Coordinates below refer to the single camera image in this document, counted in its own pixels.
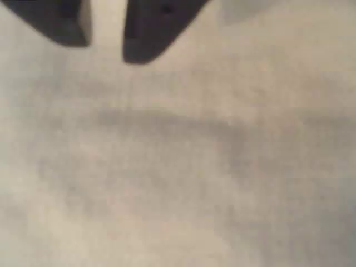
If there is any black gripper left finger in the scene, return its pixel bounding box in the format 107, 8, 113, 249
0, 0, 92, 47

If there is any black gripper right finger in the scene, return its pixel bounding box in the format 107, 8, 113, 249
122, 0, 210, 64

